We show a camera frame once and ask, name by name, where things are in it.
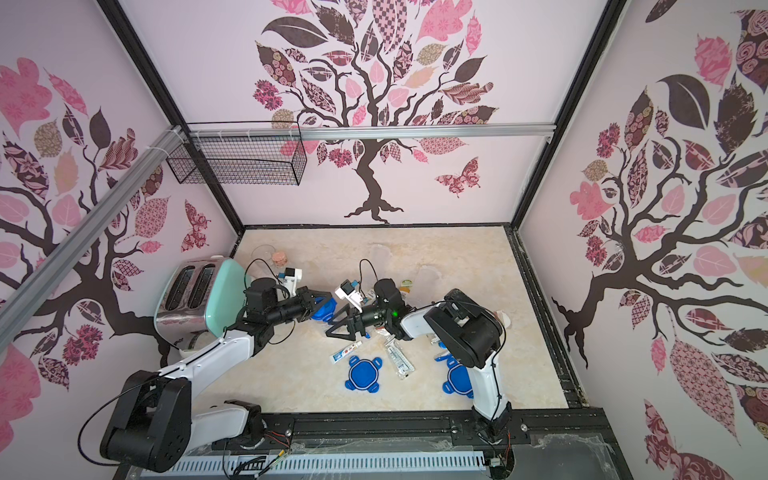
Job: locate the clear comb packet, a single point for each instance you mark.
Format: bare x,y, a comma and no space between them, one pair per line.
402,364

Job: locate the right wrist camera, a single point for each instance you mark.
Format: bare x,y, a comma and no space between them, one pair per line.
349,291

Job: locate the blue toothbrush case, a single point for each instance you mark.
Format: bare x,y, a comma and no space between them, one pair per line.
443,353

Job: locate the mint chrome toaster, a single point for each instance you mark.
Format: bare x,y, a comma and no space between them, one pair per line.
201,300

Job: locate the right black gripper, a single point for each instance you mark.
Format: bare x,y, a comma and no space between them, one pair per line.
359,321

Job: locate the clear glass tumbler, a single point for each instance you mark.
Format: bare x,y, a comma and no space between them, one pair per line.
265,252

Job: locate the white slotted cable duct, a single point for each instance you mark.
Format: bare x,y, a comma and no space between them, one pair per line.
325,463

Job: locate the small toothpaste tube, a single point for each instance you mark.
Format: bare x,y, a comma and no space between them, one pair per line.
345,351

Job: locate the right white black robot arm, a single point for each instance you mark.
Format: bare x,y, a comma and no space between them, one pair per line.
472,334

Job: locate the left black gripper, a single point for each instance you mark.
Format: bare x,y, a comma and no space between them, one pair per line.
306,299

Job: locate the black base frame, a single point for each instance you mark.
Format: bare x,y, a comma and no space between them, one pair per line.
535,444

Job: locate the aluminium rail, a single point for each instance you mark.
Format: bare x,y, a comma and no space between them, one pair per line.
28,298
377,132

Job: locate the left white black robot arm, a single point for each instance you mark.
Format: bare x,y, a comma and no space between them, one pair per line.
153,424

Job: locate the blue lid container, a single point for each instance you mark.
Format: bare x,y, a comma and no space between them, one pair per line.
380,256
326,310
427,278

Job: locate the left aluminium rail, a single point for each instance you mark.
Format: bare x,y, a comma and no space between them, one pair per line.
28,298

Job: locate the back aluminium rail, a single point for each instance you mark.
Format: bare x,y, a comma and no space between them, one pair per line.
377,132

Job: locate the small bottle cork lid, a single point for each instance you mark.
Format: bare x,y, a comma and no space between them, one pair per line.
279,258

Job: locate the black wire basket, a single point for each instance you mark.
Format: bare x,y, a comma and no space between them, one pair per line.
241,153

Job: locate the detached blue container lid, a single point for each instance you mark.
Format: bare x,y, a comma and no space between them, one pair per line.
457,379

